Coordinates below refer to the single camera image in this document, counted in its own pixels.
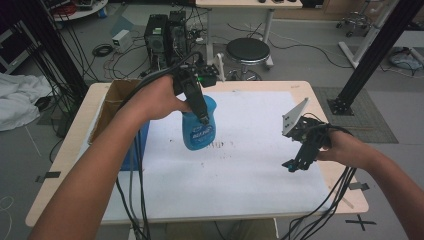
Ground gripper black cables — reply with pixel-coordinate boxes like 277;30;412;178
114;51;206;240
279;114;358;240

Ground black tape strip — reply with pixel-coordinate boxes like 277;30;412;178
34;171;62;184
348;182;370;192

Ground dark cabinet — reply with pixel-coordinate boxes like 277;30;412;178
0;19;38;75

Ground small white device box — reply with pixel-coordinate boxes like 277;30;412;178
111;29;134;54

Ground black metal post with base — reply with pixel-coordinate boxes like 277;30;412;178
326;0;424;117

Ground black coiled cable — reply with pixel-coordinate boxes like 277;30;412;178
91;43;115;58

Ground white metal stand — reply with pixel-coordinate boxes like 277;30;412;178
338;0;401;69

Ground grey floor mat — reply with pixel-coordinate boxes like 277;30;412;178
311;86;399;145

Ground black computer tower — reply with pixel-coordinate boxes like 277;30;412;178
143;13;169;68
164;10;190;68

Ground black round stool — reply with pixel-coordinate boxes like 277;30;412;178
225;37;275;82

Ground person's left hand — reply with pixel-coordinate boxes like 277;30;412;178
128;74;193;122

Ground blue bottle with white cap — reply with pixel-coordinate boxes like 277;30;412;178
181;94;218;152

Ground black metal post with cables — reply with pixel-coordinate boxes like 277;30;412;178
19;0;89;98

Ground person's right hand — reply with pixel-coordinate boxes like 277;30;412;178
316;130;375;170

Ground left gripper black cables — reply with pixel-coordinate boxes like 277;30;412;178
114;51;206;240

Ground blue round device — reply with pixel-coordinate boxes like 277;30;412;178
388;46;424;72

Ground right gripper black cables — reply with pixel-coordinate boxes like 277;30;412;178
279;114;358;240

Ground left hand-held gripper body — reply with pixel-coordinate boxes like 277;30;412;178
171;52;228;98

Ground round white table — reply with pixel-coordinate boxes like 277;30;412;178
49;0;109;23

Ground rolling chair base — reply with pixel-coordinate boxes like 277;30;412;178
335;11;373;38

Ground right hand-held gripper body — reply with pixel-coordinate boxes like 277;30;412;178
281;97;333;152

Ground blue cardboard box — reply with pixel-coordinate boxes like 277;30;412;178
87;78;151;172

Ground white cloth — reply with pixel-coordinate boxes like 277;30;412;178
0;72;53;132

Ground black tape cross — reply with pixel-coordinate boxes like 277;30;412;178
344;214;377;232

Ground white table sheet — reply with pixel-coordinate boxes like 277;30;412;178
99;90;335;224

